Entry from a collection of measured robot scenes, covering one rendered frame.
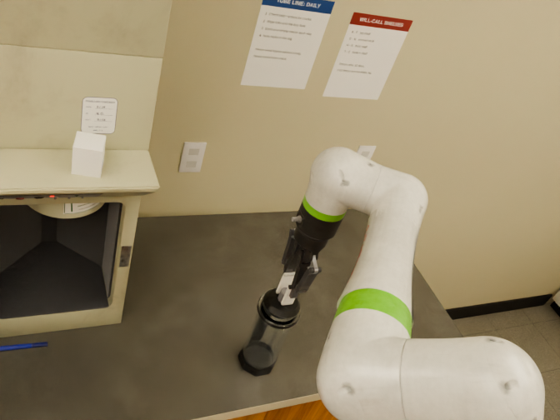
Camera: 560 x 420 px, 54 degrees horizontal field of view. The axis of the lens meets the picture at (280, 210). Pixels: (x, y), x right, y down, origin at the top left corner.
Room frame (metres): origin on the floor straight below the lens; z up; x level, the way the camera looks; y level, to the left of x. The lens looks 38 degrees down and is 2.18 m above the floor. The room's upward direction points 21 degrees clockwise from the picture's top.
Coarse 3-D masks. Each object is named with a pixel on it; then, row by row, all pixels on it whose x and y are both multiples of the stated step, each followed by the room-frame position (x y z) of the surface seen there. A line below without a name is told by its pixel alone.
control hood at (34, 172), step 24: (0, 168) 0.68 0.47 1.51; (24, 168) 0.70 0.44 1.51; (48, 168) 0.72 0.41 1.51; (120, 168) 0.79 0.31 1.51; (144, 168) 0.82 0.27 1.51; (0, 192) 0.63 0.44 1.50; (24, 192) 0.66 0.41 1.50; (48, 192) 0.68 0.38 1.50; (72, 192) 0.70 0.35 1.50; (96, 192) 0.73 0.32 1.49; (120, 192) 0.76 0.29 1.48; (144, 192) 0.79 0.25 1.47
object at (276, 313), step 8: (272, 288) 0.94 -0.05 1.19; (264, 296) 0.92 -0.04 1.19; (272, 296) 0.92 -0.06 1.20; (280, 296) 0.91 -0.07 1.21; (264, 304) 0.89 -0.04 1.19; (272, 304) 0.89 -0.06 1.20; (280, 304) 0.90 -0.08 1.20; (296, 304) 0.92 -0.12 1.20; (272, 312) 0.88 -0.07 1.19; (280, 312) 0.88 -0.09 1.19; (288, 312) 0.89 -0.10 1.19; (296, 312) 0.90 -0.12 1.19
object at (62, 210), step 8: (32, 208) 0.80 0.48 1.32; (40, 208) 0.80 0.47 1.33; (48, 208) 0.80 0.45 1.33; (56, 208) 0.80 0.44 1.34; (64, 208) 0.81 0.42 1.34; (72, 208) 0.82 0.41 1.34; (80, 208) 0.83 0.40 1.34; (88, 208) 0.84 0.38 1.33; (96, 208) 0.86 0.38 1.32; (56, 216) 0.80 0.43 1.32; (64, 216) 0.80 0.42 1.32; (72, 216) 0.81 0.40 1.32; (80, 216) 0.82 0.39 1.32
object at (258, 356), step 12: (264, 312) 0.89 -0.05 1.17; (300, 312) 0.93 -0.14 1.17; (252, 324) 0.91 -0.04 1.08; (264, 324) 0.88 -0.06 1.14; (276, 324) 0.87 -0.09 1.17; (288, 324) 0.88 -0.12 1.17; (252, 336) 0.89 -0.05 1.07; (264, 336) 0.87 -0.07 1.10; (276, 336) 0.88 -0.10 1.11; (252, 348) 0.88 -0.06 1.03; (264, 348) 0.87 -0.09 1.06; (276, 348) 0.88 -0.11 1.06; (252, 360) 0.87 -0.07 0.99; (264, 360) 0.87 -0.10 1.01
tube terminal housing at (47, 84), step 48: (0, 48) 0.73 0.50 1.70; (48, 48) 0.77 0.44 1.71; (0, 96) 0.73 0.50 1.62; (48, 96) 0.77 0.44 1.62; (96, 96) 0.82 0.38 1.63; (144, 96) 0.86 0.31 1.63; (0, 144) 0.73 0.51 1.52; (48, 144) 0.77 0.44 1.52; (144, 144) 0.87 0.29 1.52; (0, 336) 0.72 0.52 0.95
